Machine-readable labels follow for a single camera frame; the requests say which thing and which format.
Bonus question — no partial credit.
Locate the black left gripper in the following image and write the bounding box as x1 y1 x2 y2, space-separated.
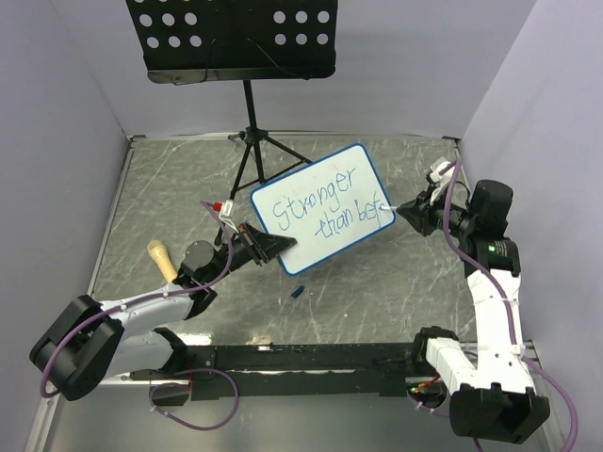
204 220 296 285

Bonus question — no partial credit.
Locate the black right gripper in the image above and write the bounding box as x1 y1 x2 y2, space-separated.
397 184 477 239

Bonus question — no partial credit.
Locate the blue marker cap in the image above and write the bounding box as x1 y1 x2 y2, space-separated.
291 285 305 299

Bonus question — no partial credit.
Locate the blue framed whiteboard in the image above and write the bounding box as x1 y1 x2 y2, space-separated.
250 143 396 276

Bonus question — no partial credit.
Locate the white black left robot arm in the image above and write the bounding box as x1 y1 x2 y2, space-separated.
29 222 297 401

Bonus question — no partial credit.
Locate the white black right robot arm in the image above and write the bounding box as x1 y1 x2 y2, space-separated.
397 180 550 444

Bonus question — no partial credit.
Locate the wooden mallet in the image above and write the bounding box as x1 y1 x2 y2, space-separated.
147 239 177 283

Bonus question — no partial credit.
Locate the black music stand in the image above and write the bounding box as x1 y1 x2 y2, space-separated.
124 0 315 248

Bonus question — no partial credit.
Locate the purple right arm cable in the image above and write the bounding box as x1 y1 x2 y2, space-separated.
440 159 579 452

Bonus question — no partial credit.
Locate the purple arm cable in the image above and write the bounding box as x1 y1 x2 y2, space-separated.
40 200 236 399
440 159 579 452

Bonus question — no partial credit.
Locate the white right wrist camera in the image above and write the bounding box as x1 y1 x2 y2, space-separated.
426 157 456 205

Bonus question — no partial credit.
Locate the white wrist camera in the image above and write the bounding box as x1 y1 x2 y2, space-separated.
210 200 245 233
426 157 456 205

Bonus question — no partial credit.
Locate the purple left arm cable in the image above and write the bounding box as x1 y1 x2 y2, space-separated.
40 200 236 399

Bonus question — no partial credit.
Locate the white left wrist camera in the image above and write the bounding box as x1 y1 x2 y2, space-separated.
210 200 245 233

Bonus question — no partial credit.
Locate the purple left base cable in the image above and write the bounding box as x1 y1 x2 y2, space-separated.
149 369 239 429

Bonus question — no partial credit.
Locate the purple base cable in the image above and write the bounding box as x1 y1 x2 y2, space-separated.
149 369 239 429
409 371 451 421

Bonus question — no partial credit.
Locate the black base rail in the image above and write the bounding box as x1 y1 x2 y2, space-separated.
130 343 444 401

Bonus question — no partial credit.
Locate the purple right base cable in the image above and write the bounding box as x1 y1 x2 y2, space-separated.
409 371 451 421

